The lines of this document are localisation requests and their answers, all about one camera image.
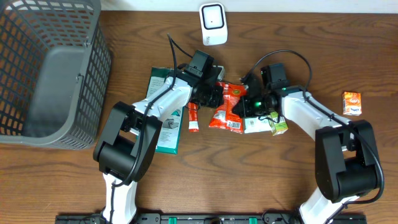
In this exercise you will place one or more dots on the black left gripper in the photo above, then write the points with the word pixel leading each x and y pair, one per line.
pixel 214 102

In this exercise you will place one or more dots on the green white 3M package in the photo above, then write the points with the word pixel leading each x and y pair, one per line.
pixel 168 124

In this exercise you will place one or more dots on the grey plastic mesh basket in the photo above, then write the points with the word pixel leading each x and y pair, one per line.
pixel 55 68

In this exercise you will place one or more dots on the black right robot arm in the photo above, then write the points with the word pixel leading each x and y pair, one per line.
pixel 347 166

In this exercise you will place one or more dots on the red chocolate bar wrapper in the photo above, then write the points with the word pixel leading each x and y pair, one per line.
pixel 193 117

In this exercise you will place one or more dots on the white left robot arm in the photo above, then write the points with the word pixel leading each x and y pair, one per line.
pixel 128 141

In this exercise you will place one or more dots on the red snack bag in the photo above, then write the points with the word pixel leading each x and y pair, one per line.
pixel 223 117

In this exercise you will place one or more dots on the mint wet wipes pack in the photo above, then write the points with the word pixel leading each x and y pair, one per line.
pixel 255 125

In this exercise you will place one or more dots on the green tea drink carton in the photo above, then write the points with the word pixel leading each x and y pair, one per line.
pixel 277 123

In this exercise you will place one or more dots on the orange tissue pack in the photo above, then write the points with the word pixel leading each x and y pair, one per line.
pixel 352 103

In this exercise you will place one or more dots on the white barcode scanner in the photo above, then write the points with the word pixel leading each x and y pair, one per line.
pixel 213 24

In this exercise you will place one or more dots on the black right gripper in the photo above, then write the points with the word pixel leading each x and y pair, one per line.
pixel 245 112

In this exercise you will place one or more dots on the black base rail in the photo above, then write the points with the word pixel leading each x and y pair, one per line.
pixel 155 218

